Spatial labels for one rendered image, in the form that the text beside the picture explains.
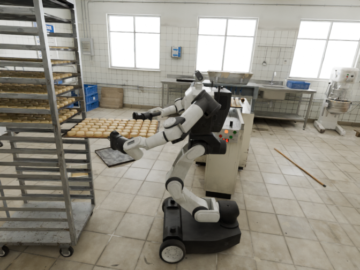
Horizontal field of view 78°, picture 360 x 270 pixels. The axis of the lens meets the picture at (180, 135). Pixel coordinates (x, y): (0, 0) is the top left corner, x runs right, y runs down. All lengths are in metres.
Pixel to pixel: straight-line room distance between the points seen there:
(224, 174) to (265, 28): 4.27
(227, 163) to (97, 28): 5.27
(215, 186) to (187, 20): 4.41
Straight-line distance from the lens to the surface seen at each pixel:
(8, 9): 1.60
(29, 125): 1.66
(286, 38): 6.13
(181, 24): 6.03
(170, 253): 1.91
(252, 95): 2.98
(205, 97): 1.33
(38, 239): 2.13
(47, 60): 1.48
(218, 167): 2.42
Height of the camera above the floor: 1.51
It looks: 20 degrees down
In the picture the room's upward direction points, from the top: 3 degrees clockwise
